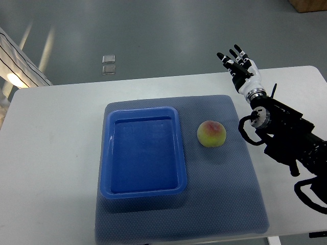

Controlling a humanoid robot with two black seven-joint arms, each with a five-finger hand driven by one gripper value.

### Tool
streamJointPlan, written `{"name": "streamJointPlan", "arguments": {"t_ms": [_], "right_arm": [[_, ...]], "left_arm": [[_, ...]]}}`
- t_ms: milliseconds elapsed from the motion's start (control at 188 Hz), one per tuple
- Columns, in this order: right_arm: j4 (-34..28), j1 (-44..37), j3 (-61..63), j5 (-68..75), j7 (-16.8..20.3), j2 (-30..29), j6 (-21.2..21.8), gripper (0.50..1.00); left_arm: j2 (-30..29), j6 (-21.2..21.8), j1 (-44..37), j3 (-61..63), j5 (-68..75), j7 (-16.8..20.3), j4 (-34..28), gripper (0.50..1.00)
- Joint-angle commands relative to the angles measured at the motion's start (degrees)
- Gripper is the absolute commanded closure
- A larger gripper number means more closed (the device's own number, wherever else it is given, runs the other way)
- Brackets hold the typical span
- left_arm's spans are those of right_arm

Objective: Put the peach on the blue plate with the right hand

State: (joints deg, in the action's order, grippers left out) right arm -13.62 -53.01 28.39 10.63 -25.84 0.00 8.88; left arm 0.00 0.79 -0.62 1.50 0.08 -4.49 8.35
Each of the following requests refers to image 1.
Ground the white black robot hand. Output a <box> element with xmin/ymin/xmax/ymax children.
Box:
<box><xmin>217</xmin><ymin>44</ymin><xmax>266</xmax><ymax>104</ymax></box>

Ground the yellow-green red peach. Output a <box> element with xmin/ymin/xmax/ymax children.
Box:
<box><xmin>197</xmin><ymin>120</ymin><xmax>226</xmax><ymax>148</ymax></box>

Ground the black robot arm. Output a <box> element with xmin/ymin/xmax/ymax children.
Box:
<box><xmin>238</xmin><ymin>88</ymin><xmax>326</xmax><ymax>214</ymax></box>

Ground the lower floor socket plate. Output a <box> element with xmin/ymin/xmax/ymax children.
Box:
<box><xmin>102</xmin><ymin>64</ymin><xmax>116</xmax><ymax>75</ymax></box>

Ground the floor socket plate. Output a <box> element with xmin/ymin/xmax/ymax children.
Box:
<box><xmin>102</xmin><ymin>55</ymin><xmax>115</xmax><ymax>64</ymax></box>
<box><xmin>102</xmin><ymin>64</ymin><xmax>116</xmax><ymax>75</ymax></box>

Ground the upper floor socket plate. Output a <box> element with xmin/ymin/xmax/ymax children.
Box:
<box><xmin>102</xmin><ymin>55</ymin><xmax>115</xmax><ymax>64</ymax></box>

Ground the blue-grey textured mat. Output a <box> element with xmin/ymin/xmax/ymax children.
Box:
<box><xmin>95</xmin><ymin>95</ymin><xmax>269</xmax><ymax>244</ymax></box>

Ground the blue plastic tray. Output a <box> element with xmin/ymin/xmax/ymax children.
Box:
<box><xmin>100</xmin><ymin>107</ymin><xmax>187</xmax><ymax>200</ymax></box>

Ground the white table leg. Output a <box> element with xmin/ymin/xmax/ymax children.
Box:
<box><xmin>267</xmin><ymin>236</ymin><xmax>281</xmax><ymax>245</ymax></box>

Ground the person in white trousers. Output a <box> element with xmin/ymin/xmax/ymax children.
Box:
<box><xmin>1</xmin><ymin>29</ymin><xmax>52</xmax><ymax>88</ymax></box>

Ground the black bracket under table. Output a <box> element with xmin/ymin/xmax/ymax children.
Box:
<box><xmin>309</xmin><ymin>231</ymin><xmax>327</xmax><ymax>238</ymax></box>

